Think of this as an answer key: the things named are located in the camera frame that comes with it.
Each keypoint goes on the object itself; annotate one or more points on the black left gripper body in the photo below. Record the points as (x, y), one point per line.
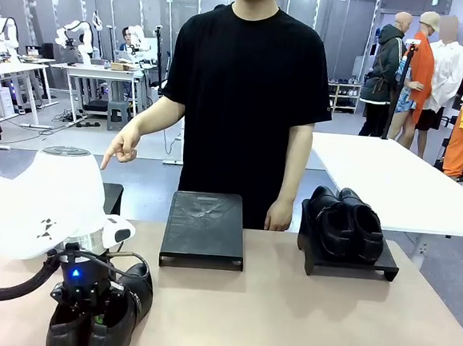
(83, 269)

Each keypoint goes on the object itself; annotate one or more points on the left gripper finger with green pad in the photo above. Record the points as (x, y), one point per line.
(65, 296)
(111, 292)

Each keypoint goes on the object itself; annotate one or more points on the black perforated leather shoe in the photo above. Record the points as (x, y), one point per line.
(62, 334)
(133, 293)

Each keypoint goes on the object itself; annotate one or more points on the person's left forearm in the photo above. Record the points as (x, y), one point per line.
(296, 162)

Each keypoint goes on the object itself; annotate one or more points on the person's right forearm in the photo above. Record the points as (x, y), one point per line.
(159, 117)

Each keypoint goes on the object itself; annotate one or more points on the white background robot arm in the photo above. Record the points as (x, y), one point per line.
(75, 36)
(3, 35)

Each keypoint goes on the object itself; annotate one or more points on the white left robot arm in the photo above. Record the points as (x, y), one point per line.
(40, 202)

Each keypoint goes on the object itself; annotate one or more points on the seated person with glasses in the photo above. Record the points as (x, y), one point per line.
(126, 42)

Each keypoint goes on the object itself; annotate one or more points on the person in black t-shirt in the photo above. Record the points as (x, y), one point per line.
(245, 102)

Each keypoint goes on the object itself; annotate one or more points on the person's right hand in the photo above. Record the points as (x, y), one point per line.
(123, 144)

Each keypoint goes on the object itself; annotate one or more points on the person's left hand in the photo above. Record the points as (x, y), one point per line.
(279, 217)

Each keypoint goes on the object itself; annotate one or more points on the grey plastic stool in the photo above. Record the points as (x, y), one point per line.
(118, 114)

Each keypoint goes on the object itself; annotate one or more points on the white desk with robot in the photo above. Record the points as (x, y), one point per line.
(15, 69)
(99, 72)

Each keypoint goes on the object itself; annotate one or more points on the black smooth leather shoe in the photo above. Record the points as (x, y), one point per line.
(365, 227)
(327, 224)

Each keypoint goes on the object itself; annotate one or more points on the white shoe shelf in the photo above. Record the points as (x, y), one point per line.
(344, 95)

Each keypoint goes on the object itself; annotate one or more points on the large white table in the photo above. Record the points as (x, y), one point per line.
(396, 174)

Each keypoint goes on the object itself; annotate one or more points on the bald mannequin in dark jacket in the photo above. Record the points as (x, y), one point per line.
(384, 65)

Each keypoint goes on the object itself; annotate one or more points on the orange hanging trousers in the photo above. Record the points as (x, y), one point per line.
(459, 151)

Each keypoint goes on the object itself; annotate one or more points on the mannequin with orange cloth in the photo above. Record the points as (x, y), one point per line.
(419, 75)

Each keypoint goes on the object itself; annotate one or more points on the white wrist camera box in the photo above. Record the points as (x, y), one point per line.
(120, 232)

